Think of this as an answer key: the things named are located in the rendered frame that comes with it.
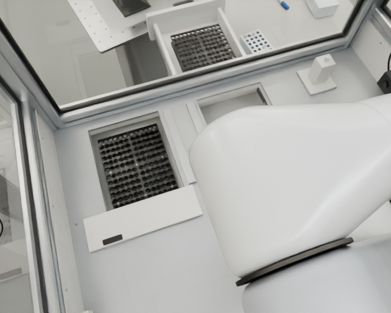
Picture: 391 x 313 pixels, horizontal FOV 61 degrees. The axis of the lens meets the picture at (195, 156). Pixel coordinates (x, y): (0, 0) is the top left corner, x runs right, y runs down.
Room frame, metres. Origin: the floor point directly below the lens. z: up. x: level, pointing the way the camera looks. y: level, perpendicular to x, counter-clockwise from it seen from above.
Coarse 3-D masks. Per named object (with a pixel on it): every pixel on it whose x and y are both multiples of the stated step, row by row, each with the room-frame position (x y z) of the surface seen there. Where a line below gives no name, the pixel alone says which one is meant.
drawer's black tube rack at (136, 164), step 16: (112, 144) 0.46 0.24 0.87; (128, 144) 0.44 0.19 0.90; (144, 144) 0.44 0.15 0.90; (160, 144) 0.44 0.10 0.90; (112, 160) 0.39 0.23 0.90; (128, 160) 0.39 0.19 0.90; (144, 160) 0.41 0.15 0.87; (160, 160) 0.40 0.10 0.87; (112, 176) 0.35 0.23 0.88; (128, 176) 0.34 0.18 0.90; (144, 176) 0.34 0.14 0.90; (160, 176) 0.34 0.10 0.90; (112, 192) 0.30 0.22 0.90; (128, 192) 0.31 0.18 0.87; (144, 192) 0.30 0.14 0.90; (160, 192) 0.31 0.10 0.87
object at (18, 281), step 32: (0, 96) 0.40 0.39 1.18; (0, 128) 0.32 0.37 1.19; (0, 160) 0.25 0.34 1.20; (0, 192) 0.19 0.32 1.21; (0, 224) 0.13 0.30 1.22; (32, 224) 0.16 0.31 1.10; (0, 256) 0.08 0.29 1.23; (32, 256) 0.10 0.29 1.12; (0, 288) 0.04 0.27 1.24; (32, 288) 0.05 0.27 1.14
